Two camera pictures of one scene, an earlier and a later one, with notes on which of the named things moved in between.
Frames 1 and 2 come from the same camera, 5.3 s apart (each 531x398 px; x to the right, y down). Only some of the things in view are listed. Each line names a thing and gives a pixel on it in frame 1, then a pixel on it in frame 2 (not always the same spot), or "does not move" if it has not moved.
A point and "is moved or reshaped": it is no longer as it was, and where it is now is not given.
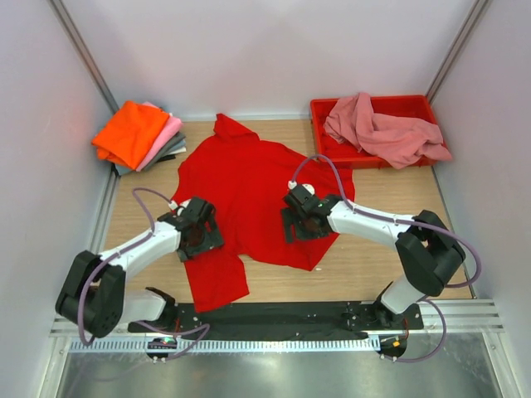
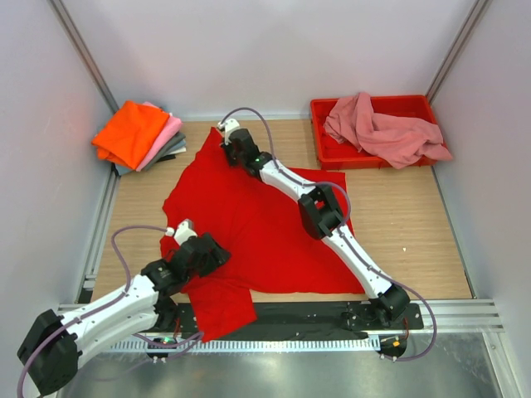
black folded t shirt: x=167 y=157 does not move
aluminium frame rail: x=458 y=317 does not move
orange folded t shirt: x=129 y=136 does not move
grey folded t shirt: x=176 y=137 does not move
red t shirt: x=244 y=179 is moved or reshaped
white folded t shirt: x=179 y=150 does not move
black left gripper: x=211 y=239 -> x=216 y=256
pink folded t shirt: x=173 y=125 does not move
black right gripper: x=290 y=217 -> x=226 y=147
